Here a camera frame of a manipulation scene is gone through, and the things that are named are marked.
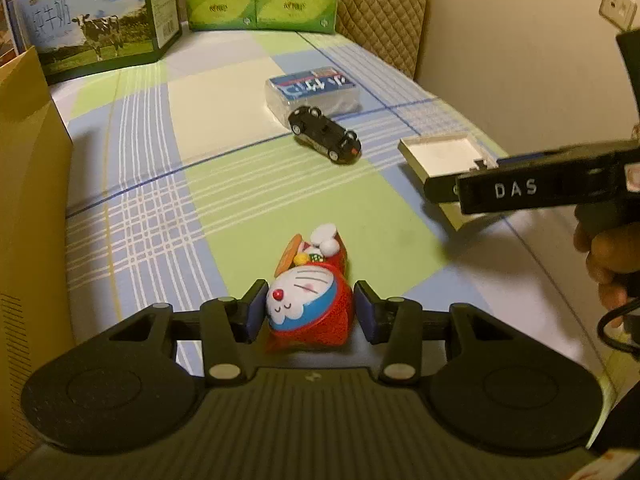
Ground light blue cow milk box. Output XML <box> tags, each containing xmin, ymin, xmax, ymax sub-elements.
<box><xmin>13</xmin><ymin>0</ymin><xmax>181</xmax><ymax>84</ymax></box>

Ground open cardboard box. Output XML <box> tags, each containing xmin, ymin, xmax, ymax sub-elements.
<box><xmin>1</xmin><ymin>50</ymin><xmax>74</xmax><ymax>469</ymax></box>

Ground beige quilted chair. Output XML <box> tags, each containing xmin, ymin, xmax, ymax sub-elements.
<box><xmin>336</xmin><ymin>0</ymin><xmax>428</xmax><ymax>78</ymax></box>

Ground Doraemon red toy figure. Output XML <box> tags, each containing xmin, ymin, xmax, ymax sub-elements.
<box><xmin>266</xmin><ymin>223</ymin><xmax>355</xmax><ymax>352</ymax></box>

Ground checked tablecloth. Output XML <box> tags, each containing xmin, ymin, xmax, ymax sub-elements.
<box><xmin>52</xmin><ymin>32</ymin><xmax>620</xmax><ymax>398</ymax></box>

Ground person's right hand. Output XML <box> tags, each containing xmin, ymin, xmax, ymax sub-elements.
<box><xmin>574</xmin><ymin>222</ymin><xmax>640</xmax><ymax>310</ymax></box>

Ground white square switch panel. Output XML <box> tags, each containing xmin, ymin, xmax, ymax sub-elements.
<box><xmin>398</xmin><ymin>132</ymin><xmax>498</xmax><ymax>230</ymax></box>

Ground blue tissue packet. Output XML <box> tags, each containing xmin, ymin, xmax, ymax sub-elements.
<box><xmin>265</xmin><ymin>66</ymin><xmax>361</xmax><ymax>126</ymax></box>

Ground single wall socket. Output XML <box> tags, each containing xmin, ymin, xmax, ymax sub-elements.
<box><xmin>599</xmin><ymin>0</ymin><xmax>638</xmax><ymax>32</ymax></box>

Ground blue cartoon milk carton box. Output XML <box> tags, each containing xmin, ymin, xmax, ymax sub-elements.
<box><xmin>0</xmin><ymin>0</ymin><xmax>25</xmax><ymax>66</ymax></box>

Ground black toy car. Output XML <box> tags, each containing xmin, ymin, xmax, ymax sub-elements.
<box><xmin>288</xmin><ymin>106</ymin><xmax>362</xmax><ymax>165</ymax></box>

